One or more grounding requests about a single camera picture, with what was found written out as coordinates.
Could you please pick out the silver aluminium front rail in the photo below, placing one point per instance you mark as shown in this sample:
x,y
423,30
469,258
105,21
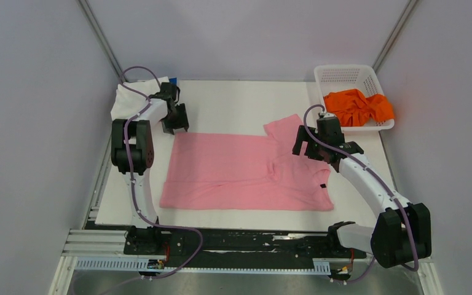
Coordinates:
x,y
106,243

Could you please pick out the orange t-shirt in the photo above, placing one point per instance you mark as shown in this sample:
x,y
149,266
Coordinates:
x,y
354,109

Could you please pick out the white plastic basket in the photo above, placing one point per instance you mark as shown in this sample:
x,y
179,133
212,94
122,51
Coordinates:
x,y
336,78

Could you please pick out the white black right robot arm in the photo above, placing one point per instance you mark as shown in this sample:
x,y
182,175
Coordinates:
x,y
402,233

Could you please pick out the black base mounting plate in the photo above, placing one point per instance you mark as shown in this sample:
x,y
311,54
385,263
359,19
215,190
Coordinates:
x,y
210,247

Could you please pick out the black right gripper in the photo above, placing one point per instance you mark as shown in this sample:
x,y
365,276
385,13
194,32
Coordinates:
x,y
303,135

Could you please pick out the silver aluminium frame post left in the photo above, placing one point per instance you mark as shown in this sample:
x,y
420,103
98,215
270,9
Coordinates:
x,y
101,38

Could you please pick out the silver aluminium frame post right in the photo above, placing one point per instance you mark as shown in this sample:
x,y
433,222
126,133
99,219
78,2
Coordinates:
x,y
392,38

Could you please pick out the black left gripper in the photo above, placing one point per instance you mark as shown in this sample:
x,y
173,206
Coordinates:
x,y
182,121

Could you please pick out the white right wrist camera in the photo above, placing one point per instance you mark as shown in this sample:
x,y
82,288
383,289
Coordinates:
x,y
326,115

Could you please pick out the silver aluminium frame post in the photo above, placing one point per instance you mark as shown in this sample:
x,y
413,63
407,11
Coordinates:
x,y
101,38
392,38

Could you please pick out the white folded t-shirt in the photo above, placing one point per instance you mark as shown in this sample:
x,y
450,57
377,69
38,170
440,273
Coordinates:
x,y
128,103

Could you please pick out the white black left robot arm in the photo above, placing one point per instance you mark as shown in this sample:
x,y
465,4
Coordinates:
x,y
133,154

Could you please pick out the pink t-shirt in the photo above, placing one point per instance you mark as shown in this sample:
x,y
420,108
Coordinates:
x,y
210,171

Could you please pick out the white slotted cable duct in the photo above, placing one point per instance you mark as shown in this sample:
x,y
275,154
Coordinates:
x,y
148,265

